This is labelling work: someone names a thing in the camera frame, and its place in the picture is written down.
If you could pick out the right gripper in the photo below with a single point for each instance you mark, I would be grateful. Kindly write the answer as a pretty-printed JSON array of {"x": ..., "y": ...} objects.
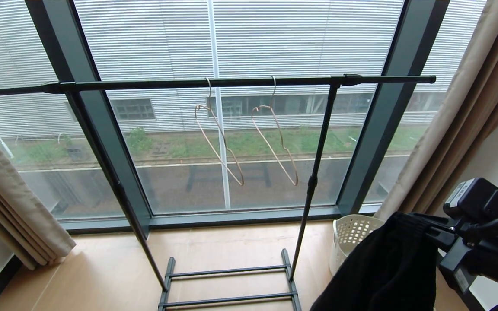
[{"x": 461, "y": 263}]

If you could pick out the beige curtain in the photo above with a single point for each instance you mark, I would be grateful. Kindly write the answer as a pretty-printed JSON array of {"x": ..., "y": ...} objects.
[
  {"x": 15, "y": 207},
  {"x": 456, "y": 121}
]

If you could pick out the black shorts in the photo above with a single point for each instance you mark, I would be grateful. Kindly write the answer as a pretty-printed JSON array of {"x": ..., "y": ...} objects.
[{"x": 383, "y": 272}]

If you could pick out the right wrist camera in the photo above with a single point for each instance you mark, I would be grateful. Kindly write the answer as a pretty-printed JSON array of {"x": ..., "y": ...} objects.
[{"x": 478, "y": 201}]

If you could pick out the white laundry basket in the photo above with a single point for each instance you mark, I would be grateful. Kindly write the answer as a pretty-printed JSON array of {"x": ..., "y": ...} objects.
[{"x": 350, "y": 233}]

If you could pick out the window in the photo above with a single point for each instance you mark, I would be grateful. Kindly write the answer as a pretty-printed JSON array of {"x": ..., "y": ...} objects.
[{"x": 167, "y": 43}]

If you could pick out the pink clothes hanger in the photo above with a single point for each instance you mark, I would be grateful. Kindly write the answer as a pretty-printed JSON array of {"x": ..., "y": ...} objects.
[
  {"x": 241, "y": 181},
  {"x": 295, "y": 181}
]

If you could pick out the black clothes rack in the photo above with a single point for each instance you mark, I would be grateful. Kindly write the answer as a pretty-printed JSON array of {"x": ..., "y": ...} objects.
[{"x": 231, "y": 82}]

